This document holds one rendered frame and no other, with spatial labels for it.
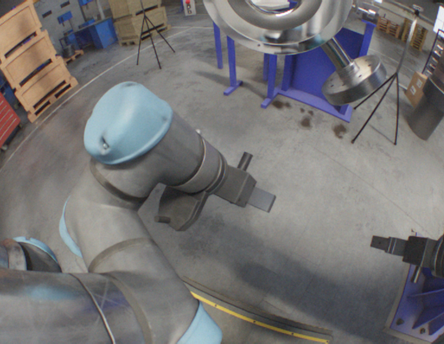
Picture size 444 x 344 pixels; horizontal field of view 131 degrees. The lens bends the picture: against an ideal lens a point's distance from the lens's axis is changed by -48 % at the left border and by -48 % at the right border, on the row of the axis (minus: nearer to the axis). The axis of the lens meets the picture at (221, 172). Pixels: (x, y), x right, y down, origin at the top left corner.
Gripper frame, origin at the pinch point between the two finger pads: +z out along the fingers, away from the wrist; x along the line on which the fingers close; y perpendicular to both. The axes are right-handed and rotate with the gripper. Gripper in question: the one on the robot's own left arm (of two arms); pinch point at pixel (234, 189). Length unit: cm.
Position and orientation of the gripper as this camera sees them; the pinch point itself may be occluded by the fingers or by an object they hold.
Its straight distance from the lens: 41.2
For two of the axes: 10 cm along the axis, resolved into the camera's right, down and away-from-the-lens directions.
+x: -8.2, -3.4, 4.7
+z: 3.9, 2.7, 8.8
